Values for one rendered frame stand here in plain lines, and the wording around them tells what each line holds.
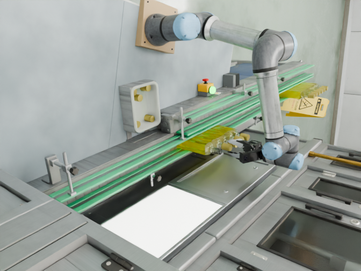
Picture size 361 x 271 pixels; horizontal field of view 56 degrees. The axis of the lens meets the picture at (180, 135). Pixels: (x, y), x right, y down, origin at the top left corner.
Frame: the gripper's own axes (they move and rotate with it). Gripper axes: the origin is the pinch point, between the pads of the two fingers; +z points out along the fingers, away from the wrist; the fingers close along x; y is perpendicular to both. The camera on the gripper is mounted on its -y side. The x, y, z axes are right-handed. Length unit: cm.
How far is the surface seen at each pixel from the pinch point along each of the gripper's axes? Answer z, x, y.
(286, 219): -37.6, -17.4, -16.4
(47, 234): -21, 21, -105
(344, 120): 91, -164, 588
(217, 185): -3.8, -13.0, -15.7
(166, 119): 28.5, 13.3, -13.1
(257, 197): -23.2, -13.2, -14.1
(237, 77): 32, 22, 60
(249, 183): -15.2, -12.2, -6.4
